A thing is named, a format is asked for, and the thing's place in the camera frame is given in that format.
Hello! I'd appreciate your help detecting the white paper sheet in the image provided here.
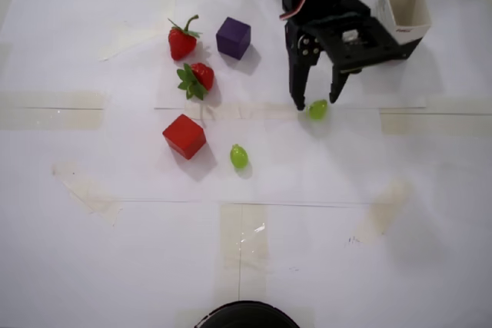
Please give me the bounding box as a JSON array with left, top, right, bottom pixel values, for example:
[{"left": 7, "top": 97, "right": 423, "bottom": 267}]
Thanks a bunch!
[
  {"left": 98, "top": 107, "right": 387, "bottom": 205},
  {"left": 153, "top": 0, "right": 427, "bottom": 110}
]

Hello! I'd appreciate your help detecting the red strawberry with spread leaves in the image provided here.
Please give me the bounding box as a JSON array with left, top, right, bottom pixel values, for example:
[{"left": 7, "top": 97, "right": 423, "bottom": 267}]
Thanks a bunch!
[{"left": 176, "top": 61, "right": 215, "bottom": 101}]

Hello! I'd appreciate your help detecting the white and black cardboard box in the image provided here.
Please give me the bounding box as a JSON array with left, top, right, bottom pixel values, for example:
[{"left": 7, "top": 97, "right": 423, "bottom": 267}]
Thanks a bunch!
[{"left": 374, "top": 0, "right": 432, "bottom": 61}]

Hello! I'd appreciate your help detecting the green grape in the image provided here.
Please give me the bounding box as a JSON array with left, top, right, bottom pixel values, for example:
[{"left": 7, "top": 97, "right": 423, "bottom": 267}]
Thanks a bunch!
[
  {"left": 229, "top": 144, "right": 249, "bottom": 170},
  {"left": 307, "top": 98, "right": 329, "bottom": 121}
]

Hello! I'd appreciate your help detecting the black round base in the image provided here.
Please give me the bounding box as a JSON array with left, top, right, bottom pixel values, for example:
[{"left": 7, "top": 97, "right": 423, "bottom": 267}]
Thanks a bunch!
[{"left": 194, "top": 300, "right": 301, "bottom": 328}]

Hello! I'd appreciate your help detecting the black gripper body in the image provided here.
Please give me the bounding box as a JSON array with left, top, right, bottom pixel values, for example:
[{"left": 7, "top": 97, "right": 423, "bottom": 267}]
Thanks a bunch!
[{"left": 284, "top": 0, "right": 372, "bottom": 56}]

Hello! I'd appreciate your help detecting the red wooden cube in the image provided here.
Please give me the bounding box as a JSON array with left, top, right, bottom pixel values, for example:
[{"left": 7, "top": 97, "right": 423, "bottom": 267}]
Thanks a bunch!
[{"left": 161, "top": 114, "right": 208, "bottom": 161}]

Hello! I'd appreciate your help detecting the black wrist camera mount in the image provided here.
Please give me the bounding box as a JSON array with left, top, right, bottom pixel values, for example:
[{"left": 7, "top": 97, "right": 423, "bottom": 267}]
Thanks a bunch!
[{"left": 317, "top": 8, "right": 401, "bottom": 75}]

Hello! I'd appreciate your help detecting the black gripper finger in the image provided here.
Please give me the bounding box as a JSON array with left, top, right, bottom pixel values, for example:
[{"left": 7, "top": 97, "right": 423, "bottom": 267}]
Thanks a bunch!
[
  {"left": 287, "top": 30, "right": 322, "bottom": 112},
  {"left": 327, "top": 61, "right": 351, "bottom": 105}
]

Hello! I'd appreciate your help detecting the red strawberry with curved stem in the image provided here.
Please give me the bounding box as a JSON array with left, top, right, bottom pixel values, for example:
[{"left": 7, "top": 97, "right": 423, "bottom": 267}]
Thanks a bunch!
[{"left": 168, "top": 15, "right": 203, "bottom": 62}]

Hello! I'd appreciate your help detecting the purple wooden cube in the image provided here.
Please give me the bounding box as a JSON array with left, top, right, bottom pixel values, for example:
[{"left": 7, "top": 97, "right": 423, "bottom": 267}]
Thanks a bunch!
[{"left": 215, "top": 16, "right": 252, "bottom": 61}]

